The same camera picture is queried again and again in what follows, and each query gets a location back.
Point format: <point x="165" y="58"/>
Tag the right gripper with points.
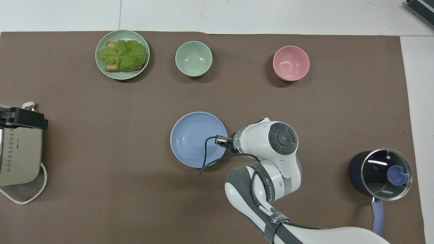
<point x="232" y="143"/>

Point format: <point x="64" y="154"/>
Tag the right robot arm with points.
<point x="271" y="159"/>

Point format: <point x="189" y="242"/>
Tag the blue plate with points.
<point x="191" y="139"/>

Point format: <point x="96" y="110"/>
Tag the green bowl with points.
<point x="193" y="58"/>

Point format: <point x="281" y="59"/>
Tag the pink bowl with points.
<point x="291" y="63"/>

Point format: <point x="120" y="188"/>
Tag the dark blue pot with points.
<point x="355" y="171"/>

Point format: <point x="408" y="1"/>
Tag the green lettuce leaf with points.
<point x="123" y="54"/>

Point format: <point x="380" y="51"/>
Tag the toast slice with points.
<point x="113" y="67"/>

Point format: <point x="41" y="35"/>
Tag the green plate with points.
<point x="101" y="66"/>

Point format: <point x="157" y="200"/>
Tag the glass pot lid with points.
<point x="381" y="176"/>

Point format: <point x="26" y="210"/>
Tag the beige kitchen appliance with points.
<point x="18" y="156"/>

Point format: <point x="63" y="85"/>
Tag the grey striped object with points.
<point x="423" y="10"/>

